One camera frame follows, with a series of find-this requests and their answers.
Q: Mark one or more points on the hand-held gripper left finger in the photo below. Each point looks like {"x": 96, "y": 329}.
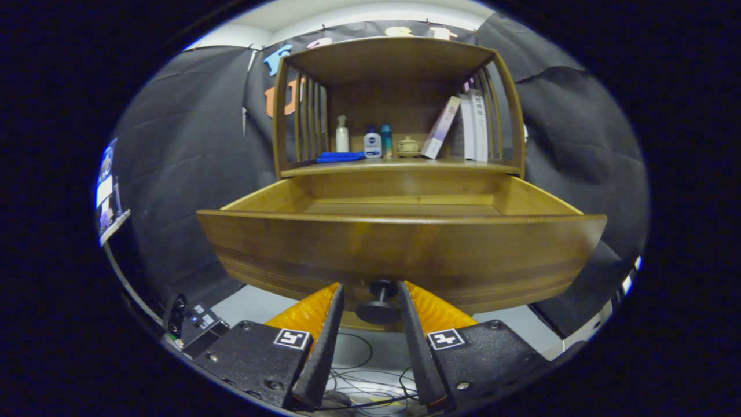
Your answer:
{"x": 324, "y": 359}

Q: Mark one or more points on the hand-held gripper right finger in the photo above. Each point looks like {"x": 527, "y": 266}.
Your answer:
{"x": 418, "y": 359}

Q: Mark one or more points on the black round drawer knob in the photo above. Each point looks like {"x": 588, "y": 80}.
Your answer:
{"x": 379, "y": 307}

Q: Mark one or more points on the wooden drawer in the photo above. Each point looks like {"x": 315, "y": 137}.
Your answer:
{"x": 347, "y": 249}

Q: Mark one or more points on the wooden cabinet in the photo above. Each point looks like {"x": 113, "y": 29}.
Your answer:
{"x": 393, "y": 58}

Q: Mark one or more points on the black device box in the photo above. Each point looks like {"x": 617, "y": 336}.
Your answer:
{"x": 197, "y": 330}

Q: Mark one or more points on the blue folded cloth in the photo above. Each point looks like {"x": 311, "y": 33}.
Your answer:
{"x": 338, "y": 157}

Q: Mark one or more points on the beige lidded tea cup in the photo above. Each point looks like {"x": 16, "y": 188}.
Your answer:
{"x": 408, "y": 146}

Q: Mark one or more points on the white lotion bottle blue cap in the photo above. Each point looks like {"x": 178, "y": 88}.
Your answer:
{"x": 372, "y": 146}

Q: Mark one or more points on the slim teal bottle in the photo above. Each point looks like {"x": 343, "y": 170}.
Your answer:
{"x": 386, "y": 142}

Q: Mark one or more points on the white spray bottle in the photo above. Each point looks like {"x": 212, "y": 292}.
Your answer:
{"x": 342, "y": 139}

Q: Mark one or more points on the purple cover book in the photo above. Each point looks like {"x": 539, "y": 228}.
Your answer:
{"x": 440, "y": 128}

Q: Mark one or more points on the white book printed spine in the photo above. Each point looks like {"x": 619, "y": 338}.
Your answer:
{"x": 479, "y": 124}

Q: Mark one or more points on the black backdrop cloth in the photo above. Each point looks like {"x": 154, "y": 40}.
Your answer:
{"x": 191, "y": 145}

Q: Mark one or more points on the bright lit equipment stand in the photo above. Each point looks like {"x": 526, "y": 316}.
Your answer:
{"x": 107, "y": 191}

